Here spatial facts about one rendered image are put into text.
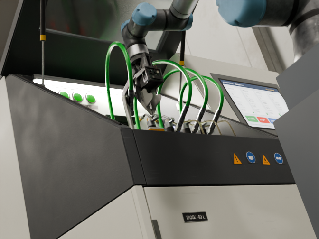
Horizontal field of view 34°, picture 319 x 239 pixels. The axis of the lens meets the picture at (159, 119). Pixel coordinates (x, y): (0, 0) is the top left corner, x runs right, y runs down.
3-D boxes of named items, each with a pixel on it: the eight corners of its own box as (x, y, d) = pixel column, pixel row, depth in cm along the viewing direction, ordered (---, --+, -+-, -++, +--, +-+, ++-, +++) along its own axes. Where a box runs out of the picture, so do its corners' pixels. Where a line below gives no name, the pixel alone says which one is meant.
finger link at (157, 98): (160, 108, 175) (154, 84, 178) (150, 116, 179) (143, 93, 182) (167, 108, 177) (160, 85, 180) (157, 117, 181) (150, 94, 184)
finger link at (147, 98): (153, 107, 173) (146, 83, 176) (143, 115, 177) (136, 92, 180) (160, 108, 175) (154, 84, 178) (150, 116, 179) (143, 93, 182)
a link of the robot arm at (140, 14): (164, 0, 181) (153, 20, 190) (133, 0, 176) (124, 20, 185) (169, 19, 178) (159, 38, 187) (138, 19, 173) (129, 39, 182)
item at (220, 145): (147, 185, 132) (132, 128, 138) (137, 191, 135) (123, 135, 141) (296, 183, 171) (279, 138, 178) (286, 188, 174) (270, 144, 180)
